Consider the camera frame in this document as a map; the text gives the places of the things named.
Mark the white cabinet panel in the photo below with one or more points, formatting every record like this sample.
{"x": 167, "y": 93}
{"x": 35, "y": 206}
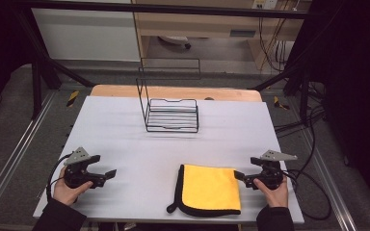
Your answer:
{"x": 86, "y": 35}

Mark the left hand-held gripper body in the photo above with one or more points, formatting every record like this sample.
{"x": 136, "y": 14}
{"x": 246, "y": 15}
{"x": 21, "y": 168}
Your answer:
{"x": 77, "y": 171}

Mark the yellow cloth with black edge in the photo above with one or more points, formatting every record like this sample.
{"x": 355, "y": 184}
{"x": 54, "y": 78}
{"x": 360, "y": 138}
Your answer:
{"x": 210, "y": 187}

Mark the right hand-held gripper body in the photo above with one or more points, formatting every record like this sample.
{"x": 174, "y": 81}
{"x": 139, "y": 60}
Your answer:
{"x": 271, "y": 173}

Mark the office chair base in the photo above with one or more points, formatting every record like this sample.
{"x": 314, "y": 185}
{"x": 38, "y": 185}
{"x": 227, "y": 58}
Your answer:
{"x": 175, "y": 40}

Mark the aluminium rail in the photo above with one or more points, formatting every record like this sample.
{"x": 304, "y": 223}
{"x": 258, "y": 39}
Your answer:
{"x": 19, "y": 144}
{"x": 330, "y": 186}

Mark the person's left hand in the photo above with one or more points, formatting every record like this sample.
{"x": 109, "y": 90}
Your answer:
{"x": 65, "y": 194}

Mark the wooden table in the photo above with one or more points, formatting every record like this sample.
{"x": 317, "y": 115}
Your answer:
{"x": 173, "y": 92}

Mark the black metal frame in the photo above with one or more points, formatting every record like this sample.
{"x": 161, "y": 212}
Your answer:
{"x": 160, "y": 8}

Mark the person's right hand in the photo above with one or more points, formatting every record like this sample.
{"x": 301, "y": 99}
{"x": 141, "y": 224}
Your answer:
{"x": 277, "y": 197}

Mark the white wall socket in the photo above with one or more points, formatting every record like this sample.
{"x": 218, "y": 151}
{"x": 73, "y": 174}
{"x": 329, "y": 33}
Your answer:
{"x": 265, "y": 4}

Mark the light wooden desk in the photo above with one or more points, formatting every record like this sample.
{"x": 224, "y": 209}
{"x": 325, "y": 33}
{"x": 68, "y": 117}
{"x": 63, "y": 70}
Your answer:
{"x": 205, "y": 25}

